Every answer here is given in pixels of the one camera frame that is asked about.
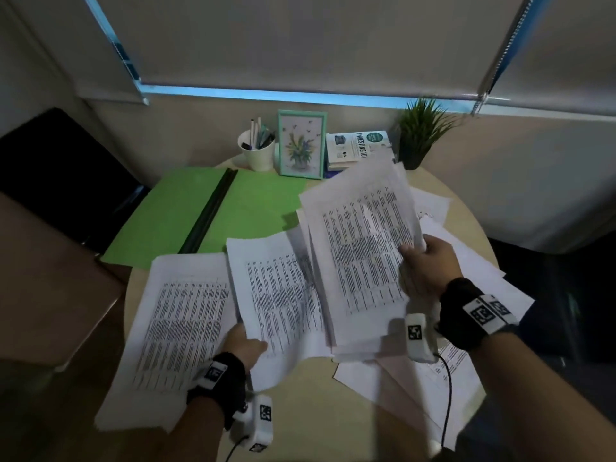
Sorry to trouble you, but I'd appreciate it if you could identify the person's right hand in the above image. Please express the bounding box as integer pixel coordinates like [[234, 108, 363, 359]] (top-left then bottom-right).
[[398, 234, 464, 312]]

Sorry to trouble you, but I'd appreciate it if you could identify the teal picture frame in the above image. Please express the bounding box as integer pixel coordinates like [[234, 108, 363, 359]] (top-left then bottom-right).
[[277, 109, 328, 181]]

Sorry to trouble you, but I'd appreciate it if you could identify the blind bead chain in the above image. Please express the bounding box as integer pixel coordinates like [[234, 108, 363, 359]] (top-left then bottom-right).
[[472, 0, 537, 115]]

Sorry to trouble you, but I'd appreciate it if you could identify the black right camera cable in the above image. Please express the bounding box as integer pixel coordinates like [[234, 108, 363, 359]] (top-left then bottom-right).
[[434, 353, 453, 449]]

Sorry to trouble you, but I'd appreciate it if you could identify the stack of printed paper sheets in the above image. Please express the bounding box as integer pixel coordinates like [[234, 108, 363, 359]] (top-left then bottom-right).
[[298, 158, 427, 363]]

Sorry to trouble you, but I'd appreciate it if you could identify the person's left hand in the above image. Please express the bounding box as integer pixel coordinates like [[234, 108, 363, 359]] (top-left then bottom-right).
[[221, 324, 268, 372]]

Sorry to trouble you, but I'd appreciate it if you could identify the black right wrist strap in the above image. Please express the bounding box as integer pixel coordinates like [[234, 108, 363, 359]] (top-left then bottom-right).
[[437, 277, 521, 353]]

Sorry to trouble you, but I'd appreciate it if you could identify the black left wrist strap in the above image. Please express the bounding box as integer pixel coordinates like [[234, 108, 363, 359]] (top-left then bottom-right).
[[186, 351, 249, 432]]

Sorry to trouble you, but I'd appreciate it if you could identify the printed paper sheet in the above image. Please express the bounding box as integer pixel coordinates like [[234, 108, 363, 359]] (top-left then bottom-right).
[[476, 273, 536, 328], [226, 230, 334, 391], [418, 215, 507, 287], [333, 342, 484, 452], [94, 253, 240, 433], [408, 184, 454, 225]]

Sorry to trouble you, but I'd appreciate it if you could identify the black left camera cable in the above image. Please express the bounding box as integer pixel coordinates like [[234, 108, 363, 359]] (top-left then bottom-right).
[[223, 434, 250, 462]]

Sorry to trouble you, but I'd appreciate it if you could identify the green potted plant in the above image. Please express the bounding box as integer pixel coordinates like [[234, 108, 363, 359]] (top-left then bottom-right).
[[394, 97, 464, 171]]

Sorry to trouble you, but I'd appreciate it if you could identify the grey roller blind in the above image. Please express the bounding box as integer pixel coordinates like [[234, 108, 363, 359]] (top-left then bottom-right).
[[486, 0, 616, 117], [94, 0, 530, 100], [0, 0, 150, 105]]

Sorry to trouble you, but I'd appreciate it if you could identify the white pen cup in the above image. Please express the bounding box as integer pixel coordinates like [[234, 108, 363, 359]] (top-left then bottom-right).
[[237, 129, 276, 173]]

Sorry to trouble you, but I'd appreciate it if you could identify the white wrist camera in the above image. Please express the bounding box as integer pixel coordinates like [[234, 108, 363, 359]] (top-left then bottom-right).
[[230, 394, 274, 453], [403, 312, 442, 364]]

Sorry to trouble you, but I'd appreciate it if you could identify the green open folder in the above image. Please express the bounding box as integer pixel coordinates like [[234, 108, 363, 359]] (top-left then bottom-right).
[[100, 167, 310, 271]]

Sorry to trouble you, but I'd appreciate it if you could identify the black wrist strap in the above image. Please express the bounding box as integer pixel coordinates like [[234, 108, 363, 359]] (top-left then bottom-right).
[[437, 277, 521, 353], [186, 351, 249, 432]]

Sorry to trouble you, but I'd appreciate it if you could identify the black camera cable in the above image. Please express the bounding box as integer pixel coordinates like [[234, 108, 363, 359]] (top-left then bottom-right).
[[434, 353, 453, 449], [223, 434, 250, 462]]

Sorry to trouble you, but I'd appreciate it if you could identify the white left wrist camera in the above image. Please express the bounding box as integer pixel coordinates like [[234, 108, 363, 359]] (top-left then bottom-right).
[[230, 394, 274, 453]]

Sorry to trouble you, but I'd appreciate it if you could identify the person's left forearm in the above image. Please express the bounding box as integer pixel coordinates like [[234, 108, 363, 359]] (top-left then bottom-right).
[[165, 396, 233, 462]]

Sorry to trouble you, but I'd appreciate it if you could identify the brown wooden desk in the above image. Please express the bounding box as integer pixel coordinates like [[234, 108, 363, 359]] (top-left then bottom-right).
[[0, 191, 127, 372]]

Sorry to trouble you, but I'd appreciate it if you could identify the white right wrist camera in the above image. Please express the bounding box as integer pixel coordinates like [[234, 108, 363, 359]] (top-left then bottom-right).
[[403, 312, 442, 364]]

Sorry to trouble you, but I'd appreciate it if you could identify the person's right forearm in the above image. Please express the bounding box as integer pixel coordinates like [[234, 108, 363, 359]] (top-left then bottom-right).
[[468, 326, 616, 462]]

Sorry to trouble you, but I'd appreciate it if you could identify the black folder spine bar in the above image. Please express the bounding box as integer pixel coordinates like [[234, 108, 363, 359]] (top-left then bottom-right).
[[177, 167, 239, 256]]

